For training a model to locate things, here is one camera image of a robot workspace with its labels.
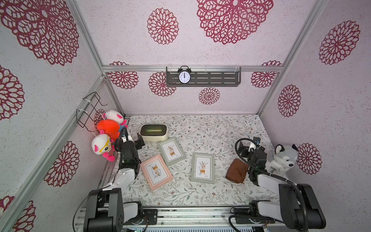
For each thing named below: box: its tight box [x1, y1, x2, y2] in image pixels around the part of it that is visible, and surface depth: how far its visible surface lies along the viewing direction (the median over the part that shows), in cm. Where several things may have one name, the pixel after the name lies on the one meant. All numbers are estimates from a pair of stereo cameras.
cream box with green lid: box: [139, 123, 168, 142], surface depth 106 cm
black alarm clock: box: [177, 65, 192, 85], surface depth 92 cm
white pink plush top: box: [102, 109, 124, 125], surface depth 97 cm
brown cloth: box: [225, 158, 249, 184], surface depth 89 cm
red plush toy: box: [97, 118, 121, 143], surface depth 89 cm
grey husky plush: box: [264, 143, 299, 178], surface depth 79 cm
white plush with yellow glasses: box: [91, 129, 115, 162], surface depth 82 cm
